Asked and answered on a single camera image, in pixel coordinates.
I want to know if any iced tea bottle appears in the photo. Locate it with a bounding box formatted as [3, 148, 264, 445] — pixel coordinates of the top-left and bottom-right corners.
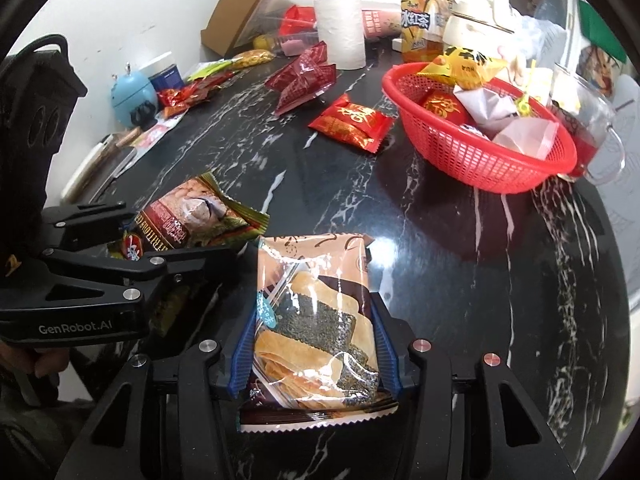
[399, 0, 449, 64]

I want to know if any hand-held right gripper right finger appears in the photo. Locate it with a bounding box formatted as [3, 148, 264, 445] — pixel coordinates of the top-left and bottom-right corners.
[371, 304, 577, 480]

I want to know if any red gold-print snack packet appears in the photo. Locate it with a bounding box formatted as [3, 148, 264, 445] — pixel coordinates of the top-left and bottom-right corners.
[306, 93, 397, 154]
[421, 87, 474, 129]
[156, 85, 202, 109]

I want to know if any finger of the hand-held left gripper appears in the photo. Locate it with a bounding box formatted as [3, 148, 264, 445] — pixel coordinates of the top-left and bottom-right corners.
[35, 245, 240, 308]
[42, 200, 130, 252]

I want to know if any person's left hand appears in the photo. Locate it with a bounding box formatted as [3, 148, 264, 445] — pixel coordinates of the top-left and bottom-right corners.
[0, 348, 71, 382]

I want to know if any green lollipop with yellow stick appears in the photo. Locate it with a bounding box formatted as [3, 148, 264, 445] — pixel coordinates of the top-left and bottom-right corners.
[514, 59, 540, 117]

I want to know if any red stick snack packet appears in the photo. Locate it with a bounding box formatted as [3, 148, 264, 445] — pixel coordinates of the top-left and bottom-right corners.
[197, 72, 238, 96]

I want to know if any dark blue container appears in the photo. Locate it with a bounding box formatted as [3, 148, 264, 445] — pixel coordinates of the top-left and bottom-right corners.
[148, 63, 184, 92]

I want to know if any clear plastic container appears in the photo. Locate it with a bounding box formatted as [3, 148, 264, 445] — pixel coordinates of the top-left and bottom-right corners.
[244, 10, 321, 57]

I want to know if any silver peanut snack packet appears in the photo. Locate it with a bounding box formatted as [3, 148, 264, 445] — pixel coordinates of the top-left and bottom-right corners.
[454, 85, 522, 127]

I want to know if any dark flat tool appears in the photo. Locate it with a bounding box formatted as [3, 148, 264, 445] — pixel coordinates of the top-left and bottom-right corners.
[61, 131, 139, 202]

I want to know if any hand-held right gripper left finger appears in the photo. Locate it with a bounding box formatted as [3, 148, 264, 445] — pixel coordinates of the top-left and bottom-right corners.
[55, 306, 259, 480]

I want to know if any yellow black-print snack packet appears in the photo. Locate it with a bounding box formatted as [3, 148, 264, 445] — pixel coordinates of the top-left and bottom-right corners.
[416, 46, 509, 89]

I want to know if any dark red snack bag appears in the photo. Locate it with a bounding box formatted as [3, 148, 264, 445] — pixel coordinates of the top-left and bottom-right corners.
[263, 40, 338, 117]

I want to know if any red plastic basket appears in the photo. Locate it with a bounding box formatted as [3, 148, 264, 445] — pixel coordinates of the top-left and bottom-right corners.
[381, 62, 579, 196]

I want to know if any white pink packet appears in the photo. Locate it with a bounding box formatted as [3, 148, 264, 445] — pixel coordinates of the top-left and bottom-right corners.
[131, 114, 187, 152]

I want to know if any white toilet paper roll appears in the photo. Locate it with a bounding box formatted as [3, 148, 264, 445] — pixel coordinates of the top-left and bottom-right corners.
[313, 0, 369, 71]

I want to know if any brown cardboard box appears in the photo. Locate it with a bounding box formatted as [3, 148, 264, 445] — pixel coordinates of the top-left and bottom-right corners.
[200, 0, 322, 59]

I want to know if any green-edged nut snack packet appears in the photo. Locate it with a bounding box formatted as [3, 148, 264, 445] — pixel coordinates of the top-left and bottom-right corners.
[121, 171, 272, 337]

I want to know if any pink box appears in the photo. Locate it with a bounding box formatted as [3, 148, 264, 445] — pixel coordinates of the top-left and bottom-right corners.
[359, 7, 404, 41]

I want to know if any yellow bean snack bag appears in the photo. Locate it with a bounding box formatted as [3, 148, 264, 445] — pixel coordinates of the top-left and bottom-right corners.
[229, 50, 277, 69]

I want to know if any white kettle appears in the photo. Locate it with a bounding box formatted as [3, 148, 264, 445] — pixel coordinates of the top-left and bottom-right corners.
[442, 0, 527, 63]

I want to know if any lime green packet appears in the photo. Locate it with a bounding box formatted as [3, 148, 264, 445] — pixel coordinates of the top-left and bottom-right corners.
[186, 58, 236, 84]

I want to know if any clear plastic bag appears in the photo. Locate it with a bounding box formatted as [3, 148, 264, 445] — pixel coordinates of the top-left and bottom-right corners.
[492, 119, 559, 162]

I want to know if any glass cup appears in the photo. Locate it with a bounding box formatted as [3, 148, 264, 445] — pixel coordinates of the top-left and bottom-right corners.
[549, 61, 627, 187]

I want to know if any brown orange seaweed snack packet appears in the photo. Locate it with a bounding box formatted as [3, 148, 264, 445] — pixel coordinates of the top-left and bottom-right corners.
[236, 232, 399, 434]

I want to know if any blue round teapot toy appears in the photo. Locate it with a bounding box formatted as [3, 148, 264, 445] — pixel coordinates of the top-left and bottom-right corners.
[110, 61, 158, 129]

